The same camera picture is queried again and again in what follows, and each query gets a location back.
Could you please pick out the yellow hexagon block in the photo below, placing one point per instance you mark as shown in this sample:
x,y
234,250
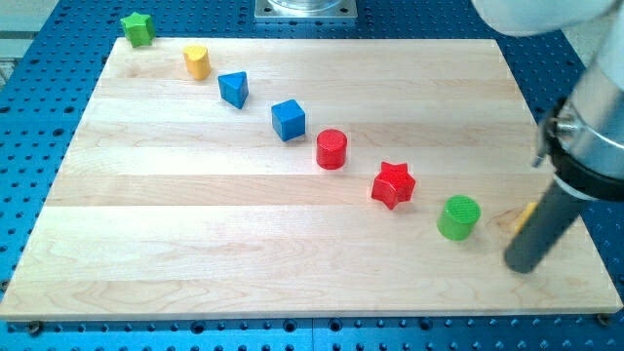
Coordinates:
x,y
524,216

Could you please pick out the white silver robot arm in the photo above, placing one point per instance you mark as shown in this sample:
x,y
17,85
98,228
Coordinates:
x,y
584,138

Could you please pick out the red cylinder block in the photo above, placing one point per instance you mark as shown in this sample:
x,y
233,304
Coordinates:
x,y
331,149

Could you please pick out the blue cube block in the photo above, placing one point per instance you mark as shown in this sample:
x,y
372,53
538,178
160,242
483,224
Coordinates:
x,y
288,120

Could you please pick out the red star block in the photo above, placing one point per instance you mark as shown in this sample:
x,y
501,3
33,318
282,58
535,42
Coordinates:
x,y
393,185

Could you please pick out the light wooden board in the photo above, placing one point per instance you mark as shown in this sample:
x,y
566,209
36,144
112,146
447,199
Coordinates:
x,y
170,203

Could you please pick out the blue triangle block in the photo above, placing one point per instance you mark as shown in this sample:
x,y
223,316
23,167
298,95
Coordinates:
x,y
233,88

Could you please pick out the green cylinder block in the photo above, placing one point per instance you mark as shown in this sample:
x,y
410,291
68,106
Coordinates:
x,y
458,218

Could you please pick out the yellow half-round block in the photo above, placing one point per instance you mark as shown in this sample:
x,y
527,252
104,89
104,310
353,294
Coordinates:
x,y
197,61

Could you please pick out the green star block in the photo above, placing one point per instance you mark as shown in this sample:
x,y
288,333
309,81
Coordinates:
x,y
138,29

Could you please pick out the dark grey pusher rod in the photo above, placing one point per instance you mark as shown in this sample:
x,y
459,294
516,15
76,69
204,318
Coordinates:
x,y
557,210

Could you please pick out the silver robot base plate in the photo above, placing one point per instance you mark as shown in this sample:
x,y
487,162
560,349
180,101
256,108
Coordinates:
x,y
304,10

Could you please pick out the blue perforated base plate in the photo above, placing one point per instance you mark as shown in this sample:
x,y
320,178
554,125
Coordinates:
x,y
41,105

